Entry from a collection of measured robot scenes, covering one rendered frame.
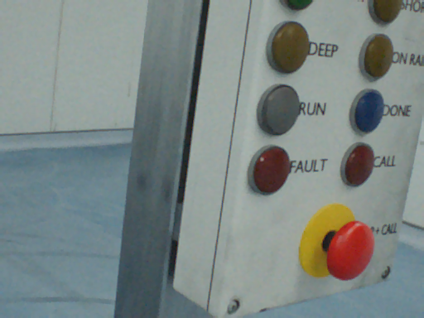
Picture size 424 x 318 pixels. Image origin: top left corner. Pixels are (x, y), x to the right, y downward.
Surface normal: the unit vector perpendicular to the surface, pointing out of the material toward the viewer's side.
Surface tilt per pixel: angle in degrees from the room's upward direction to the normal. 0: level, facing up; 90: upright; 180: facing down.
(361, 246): 85
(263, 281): 90
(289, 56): 93
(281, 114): 91
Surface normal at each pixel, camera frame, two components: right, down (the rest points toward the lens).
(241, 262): 0.62, 0.26
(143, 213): -0.77, 0.04
